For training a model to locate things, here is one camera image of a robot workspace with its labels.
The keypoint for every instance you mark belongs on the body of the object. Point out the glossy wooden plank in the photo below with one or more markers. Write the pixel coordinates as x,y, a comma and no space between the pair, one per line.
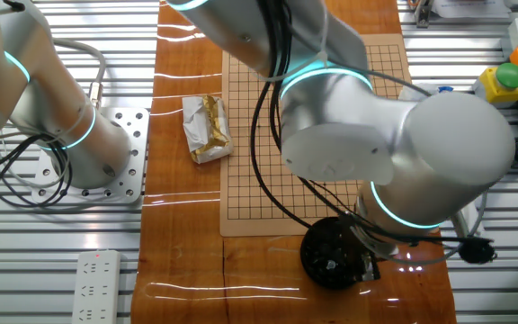
182,252

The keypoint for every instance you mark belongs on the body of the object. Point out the black round stone bowl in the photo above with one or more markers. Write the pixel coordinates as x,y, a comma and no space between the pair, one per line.
306,265

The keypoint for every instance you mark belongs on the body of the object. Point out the blue white packet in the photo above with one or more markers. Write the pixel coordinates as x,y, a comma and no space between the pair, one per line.
409,94

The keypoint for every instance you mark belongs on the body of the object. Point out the bolted aluminium bracket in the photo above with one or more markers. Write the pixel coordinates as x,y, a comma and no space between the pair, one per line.
423,13

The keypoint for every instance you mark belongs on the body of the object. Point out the white and gold foil package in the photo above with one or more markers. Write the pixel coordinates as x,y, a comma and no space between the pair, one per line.
205,130

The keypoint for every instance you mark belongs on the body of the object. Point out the yellow box green push button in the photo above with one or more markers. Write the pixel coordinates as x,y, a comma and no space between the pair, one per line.
493,90

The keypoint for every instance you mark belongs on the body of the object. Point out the white paper sheet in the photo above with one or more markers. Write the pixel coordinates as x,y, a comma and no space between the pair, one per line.
466,8

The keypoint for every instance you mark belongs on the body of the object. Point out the white power strip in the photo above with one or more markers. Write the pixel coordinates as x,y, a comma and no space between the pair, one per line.
95,288

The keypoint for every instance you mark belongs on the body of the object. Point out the blue tissue pack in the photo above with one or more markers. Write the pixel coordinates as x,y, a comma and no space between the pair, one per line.
444,88

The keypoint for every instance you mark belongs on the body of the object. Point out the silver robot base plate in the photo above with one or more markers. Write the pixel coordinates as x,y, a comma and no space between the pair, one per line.
128,135

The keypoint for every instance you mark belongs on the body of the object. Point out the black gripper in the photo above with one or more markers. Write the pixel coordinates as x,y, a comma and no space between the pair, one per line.
370,269

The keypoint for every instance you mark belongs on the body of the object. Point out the tan go board mat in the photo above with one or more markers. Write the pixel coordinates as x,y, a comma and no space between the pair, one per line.
250,180

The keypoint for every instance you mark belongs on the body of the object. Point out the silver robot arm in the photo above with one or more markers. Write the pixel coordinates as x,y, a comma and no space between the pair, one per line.
443,144

